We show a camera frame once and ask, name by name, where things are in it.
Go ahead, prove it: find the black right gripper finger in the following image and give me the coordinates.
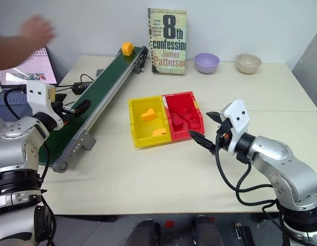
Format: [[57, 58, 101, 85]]
[[205, 111, 224, 125], [187, 129, 217, 155]]

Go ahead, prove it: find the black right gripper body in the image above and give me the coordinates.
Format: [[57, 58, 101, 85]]
[[216, 116, 235, 153]]

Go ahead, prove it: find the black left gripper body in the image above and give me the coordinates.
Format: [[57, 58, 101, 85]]
[[52, 93, 72, 124]]

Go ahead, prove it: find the green conveyor belt unit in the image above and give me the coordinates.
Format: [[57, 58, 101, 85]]
[[38, 46, 150, 174]]

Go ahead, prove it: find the person's bare hand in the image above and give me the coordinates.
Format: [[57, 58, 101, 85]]
[[18, 14, 57, 49]]

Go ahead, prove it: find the red plastic sorting bin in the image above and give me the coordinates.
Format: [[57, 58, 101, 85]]
[[161, 90, 206, 142]]

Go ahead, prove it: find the black power adapter box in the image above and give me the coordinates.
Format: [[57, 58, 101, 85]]
[[71, 81, 92, 96]]

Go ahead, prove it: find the red block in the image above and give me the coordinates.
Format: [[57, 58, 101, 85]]
[[182, 107, 198, 120], [188, 117, 201, 130], [172, 114, 185, 127]]

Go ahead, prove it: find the orange-yellow half-round block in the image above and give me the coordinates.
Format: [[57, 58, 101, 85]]
[[151, 128, 167, 138]]

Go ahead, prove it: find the open laptop with pink screen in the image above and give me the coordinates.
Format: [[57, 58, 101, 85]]
[[0, 47, 58, 90]]

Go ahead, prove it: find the blue-grey plastic box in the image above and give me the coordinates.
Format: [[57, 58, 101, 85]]
[[0, 90, 34, 121]]

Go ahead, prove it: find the purple bowl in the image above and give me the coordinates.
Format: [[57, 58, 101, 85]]
[[194, 53, 221, 75]]

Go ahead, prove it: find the yellow plastic sorting bin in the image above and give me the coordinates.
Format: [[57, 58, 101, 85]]
[[128, 95, 173, 150]]

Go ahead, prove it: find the orange-yellow stepped block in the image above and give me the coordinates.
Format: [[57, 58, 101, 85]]
[[140, 108, 158, 122]]

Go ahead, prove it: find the beige bowl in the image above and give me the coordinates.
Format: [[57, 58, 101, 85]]
[[236, 53, 262, 75]]

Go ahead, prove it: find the orange-yellow block with round end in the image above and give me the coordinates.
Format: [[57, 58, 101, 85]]
[[121, 42, 135, 57]]

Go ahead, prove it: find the dark rounded shape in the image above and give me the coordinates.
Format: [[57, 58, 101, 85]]
[[125, 219, 162, 246]]

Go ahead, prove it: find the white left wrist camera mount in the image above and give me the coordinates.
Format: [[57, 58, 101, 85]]
[[26, 80, 65, 129]]

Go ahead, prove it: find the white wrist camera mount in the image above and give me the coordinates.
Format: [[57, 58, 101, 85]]
[[26, 80, 65, 129], [219, 99, 251, 156]]

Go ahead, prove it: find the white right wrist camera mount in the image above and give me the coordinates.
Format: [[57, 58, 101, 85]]
[[219, 99, 251, 156]]

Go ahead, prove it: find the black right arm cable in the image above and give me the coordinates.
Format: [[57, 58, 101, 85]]
[[215, 132, 278, 206]]

